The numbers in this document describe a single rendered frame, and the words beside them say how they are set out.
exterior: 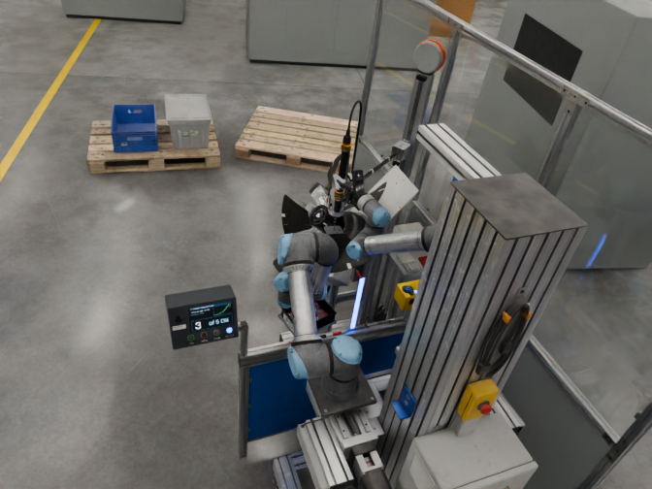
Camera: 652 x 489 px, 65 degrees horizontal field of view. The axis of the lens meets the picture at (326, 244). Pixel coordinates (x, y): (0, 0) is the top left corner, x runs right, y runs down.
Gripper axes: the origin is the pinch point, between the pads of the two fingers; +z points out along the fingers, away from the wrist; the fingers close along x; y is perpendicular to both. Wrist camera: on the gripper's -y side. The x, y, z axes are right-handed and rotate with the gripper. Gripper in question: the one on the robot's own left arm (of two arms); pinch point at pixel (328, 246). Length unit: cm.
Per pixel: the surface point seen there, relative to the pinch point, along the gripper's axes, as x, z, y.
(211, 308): -6, -66, 11
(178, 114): 43, 153, 263
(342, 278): 21.5, 6.3, -4.9
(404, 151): -23, 69, -4
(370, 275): 44, 42, -3
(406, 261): 32, 51, -20
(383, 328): 36.7, 1.3, -32.3
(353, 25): 27, 505, 275
